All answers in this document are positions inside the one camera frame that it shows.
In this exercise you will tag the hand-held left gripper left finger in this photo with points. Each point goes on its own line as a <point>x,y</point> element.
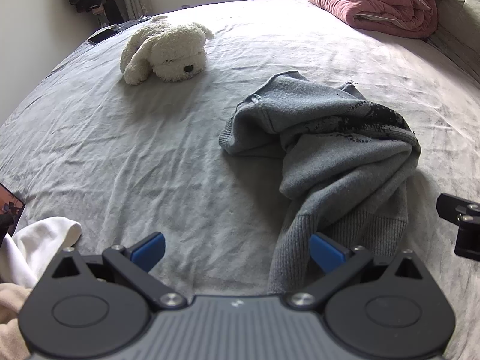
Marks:
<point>150,252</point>

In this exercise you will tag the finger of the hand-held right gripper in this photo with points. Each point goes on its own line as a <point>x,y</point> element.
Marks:
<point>467,236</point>

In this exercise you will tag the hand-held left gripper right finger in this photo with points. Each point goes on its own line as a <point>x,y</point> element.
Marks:
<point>326,253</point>

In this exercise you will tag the grey knitted sweater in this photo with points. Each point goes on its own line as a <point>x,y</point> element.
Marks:
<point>337,165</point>

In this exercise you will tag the white garment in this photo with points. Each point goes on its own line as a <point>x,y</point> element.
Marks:
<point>37,243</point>

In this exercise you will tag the black phone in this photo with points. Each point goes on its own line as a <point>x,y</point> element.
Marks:
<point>9,206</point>

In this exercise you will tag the beige garment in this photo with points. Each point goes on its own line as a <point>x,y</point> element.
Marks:
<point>11,307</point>

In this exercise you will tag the white plush dog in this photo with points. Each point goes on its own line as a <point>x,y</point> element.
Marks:
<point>168,48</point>

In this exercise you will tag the grey padded headboard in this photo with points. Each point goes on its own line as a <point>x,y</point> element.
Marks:
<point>461,26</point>

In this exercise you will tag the black tablet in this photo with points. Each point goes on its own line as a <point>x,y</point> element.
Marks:
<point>103,35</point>

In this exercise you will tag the pink folded quilt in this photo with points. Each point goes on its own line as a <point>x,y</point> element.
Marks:
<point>375,3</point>

